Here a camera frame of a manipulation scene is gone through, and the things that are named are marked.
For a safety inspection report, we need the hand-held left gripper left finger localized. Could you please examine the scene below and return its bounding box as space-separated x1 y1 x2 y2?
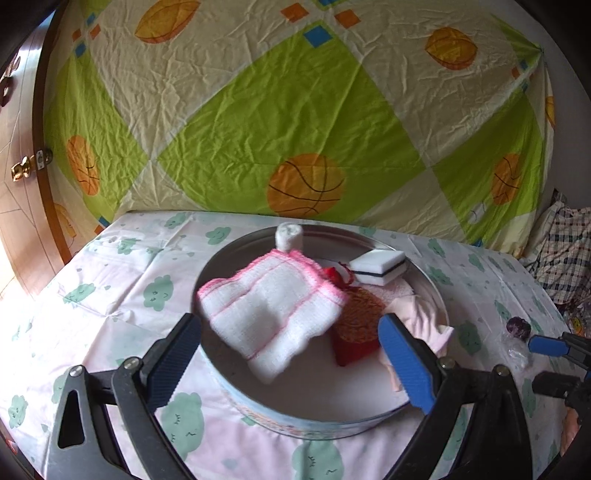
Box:
46 313 202 480

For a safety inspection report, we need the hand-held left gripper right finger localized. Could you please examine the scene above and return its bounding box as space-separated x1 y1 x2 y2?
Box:
378 313 536 480

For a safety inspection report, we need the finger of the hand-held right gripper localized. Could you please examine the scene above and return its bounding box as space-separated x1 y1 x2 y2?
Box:
532 373 575 400
527 333 591 370

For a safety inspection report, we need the pink cloth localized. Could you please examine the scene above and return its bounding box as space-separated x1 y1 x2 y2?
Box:
381 295 455 393

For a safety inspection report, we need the red embroidered pouch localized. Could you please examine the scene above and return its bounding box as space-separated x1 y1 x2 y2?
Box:
321 265 386 367

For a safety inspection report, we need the round metal tin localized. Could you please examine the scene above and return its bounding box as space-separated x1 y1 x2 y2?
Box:
191 224 450 437

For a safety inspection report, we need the white dishcloth with pink edge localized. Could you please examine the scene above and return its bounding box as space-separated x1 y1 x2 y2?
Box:
198 249 348 385

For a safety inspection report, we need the white sponge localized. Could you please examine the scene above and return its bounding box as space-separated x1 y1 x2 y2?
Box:
348 249 407 287

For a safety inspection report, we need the white gauze roll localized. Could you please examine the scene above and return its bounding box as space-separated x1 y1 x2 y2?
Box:
276 222 303 254

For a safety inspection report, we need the person's right forearm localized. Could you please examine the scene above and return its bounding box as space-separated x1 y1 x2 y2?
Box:
561 408 583 455

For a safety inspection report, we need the clear bag with purple item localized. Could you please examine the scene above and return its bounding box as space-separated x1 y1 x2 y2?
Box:
501 316 533 370

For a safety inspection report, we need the colourful snack bag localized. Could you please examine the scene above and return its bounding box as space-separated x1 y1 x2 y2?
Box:
561 300 591 337

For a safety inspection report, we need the cloud print tablecloth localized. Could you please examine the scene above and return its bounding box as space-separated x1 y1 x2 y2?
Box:
0 210 573 480

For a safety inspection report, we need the plaid cloth bag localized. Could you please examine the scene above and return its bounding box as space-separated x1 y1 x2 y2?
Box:
522 189 591 305

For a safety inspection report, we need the wooden door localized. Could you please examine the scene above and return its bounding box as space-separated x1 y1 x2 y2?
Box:
0 14 79 301

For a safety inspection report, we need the basketball print bedsheet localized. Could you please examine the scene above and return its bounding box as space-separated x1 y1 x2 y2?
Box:
44 0 557 259

